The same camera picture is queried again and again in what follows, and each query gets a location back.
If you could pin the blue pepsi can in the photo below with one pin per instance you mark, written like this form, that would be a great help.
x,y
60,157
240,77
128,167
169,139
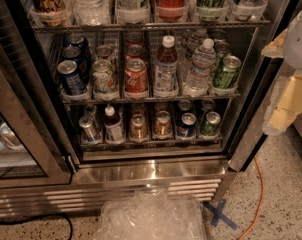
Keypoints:
x,y
186,125
70,78
80,41
75,54

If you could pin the white green soda can rear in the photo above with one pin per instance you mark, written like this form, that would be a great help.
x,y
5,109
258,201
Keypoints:
x,y
106,52

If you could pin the orange can bottom right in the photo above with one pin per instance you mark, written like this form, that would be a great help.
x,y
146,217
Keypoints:
x,y
162,125

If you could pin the tan tall can top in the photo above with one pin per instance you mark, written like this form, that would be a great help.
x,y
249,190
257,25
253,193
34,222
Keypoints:
x,y
52,12

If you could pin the blue pepsi can front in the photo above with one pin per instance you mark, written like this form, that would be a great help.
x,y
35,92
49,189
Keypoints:
x,y
70,78

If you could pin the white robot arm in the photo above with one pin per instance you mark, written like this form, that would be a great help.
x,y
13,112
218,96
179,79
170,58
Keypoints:
x,y
293,44

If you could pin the clear water bottle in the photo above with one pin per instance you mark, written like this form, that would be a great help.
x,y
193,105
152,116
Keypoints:
x,y
203,60
190,40
91,12

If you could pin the orange can bottom left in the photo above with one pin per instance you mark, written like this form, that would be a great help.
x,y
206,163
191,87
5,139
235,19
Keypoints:
x,y
138,128

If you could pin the red cola can front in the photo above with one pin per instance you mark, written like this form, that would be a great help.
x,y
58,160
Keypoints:
x,y
136,79

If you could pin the red cola bottle top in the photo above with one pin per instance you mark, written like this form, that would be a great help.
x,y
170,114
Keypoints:
x,y
170,10

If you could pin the top wire shelf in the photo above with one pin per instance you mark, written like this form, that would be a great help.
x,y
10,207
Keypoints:
x,y
152,26

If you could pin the orange can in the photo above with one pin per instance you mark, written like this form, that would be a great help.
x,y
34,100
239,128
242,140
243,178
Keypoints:
x,y
162,125
138,128

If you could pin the middle wire shelf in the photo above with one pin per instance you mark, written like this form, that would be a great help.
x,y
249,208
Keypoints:
x,y
92,98

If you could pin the clear plastic bag pile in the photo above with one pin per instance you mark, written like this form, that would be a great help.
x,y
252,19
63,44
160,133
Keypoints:
x,y
151,216

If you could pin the white label bottle top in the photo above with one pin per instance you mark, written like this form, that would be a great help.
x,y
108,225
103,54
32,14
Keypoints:
x,y
132,11

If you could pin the clear rear water bottle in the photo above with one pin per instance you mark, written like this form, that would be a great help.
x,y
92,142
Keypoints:
x,y
190,40

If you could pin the green soda can middle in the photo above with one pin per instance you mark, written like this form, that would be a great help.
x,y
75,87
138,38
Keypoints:
x,y
222,49

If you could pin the blue pepsi can bottom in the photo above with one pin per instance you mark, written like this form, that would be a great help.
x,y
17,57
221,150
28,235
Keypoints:
x,y
186,125

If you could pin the red cola can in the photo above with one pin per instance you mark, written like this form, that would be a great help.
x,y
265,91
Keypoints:
x,y
134,38
136,79
134,52

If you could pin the blue pepsi can middle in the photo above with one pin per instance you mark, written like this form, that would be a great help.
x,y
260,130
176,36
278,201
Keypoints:
x,y
75,54

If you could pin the wire shelf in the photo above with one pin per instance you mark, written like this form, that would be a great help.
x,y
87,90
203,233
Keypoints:
x,y
92,98
152,26
151,144

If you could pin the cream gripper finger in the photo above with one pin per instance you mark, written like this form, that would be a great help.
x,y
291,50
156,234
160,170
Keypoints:
x,y
275,48
285,104

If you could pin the bottom wire shelf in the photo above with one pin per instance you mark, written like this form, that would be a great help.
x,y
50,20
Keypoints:
x,y
151,144

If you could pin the white green soda can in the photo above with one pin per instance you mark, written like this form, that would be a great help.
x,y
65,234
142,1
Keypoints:
x,y
104,80
106,52

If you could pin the red cola can rear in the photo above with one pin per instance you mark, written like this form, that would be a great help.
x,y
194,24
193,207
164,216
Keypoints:
x,y
134,38

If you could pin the white green soda can front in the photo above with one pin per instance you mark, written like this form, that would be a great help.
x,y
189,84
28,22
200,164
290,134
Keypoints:
x,y
104,80

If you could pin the blue pepsi can rear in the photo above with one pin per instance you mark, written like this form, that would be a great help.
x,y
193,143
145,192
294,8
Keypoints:
x,y
80,41

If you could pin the green tall can top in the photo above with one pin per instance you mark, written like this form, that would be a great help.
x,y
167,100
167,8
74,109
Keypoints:
x,y
210,10

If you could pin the clear front water bottle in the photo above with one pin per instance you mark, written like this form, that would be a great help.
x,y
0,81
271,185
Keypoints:
x,y
203,60

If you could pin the silver can bottom shelf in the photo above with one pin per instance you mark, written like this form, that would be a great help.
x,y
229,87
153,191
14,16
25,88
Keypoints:
x,y
89,128

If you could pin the small brown tea bottle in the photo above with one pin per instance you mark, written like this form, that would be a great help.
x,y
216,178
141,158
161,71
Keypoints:
x,y
114,125

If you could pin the red cola can middle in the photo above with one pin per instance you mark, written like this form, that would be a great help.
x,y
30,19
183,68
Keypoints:
x,y
134,52

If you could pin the clear water bottle top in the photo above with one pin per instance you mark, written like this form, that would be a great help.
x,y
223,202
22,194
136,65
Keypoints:
x,y
91,12

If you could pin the brown iced tea bottle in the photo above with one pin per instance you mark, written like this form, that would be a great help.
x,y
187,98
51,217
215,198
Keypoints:
x,y
165,68

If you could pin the open fridge door right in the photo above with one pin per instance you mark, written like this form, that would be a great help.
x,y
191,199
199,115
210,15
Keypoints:
x,y
258,77

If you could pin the stainless steel display fridge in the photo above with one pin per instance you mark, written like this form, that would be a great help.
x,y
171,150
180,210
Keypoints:
x,y
97,177

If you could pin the blue tape cross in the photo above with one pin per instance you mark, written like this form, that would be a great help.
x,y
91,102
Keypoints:
x,y
218,215

